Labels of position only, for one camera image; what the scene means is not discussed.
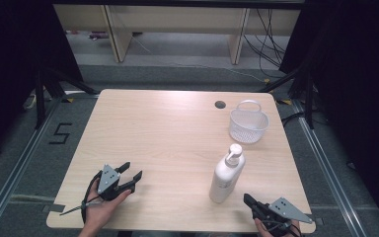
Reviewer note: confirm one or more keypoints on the round black table grommet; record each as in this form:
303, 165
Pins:
220, 104

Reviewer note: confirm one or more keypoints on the white plastic mesh basket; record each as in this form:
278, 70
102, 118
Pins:
248, 123

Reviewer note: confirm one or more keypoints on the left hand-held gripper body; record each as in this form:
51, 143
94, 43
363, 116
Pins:
108, 179

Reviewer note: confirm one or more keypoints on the person's right hand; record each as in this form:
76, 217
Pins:
262, 228

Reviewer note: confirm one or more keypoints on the aluminium floor rail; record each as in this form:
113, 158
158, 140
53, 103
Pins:
16, 164
329, 171

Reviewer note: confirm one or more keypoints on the black curtain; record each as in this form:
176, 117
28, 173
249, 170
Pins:
355, 82
16, 65

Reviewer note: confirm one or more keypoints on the person's left hand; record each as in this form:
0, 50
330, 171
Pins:
99, 210

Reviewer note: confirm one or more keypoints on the black metal stand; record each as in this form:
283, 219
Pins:
40, 98
308, 98

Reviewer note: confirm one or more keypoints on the beige wooden desk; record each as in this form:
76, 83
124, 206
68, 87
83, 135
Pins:
177, 19

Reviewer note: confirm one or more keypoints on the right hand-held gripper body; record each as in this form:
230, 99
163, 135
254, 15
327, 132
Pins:
284, 210

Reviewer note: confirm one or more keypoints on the white pump bottle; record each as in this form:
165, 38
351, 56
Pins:
227, 177

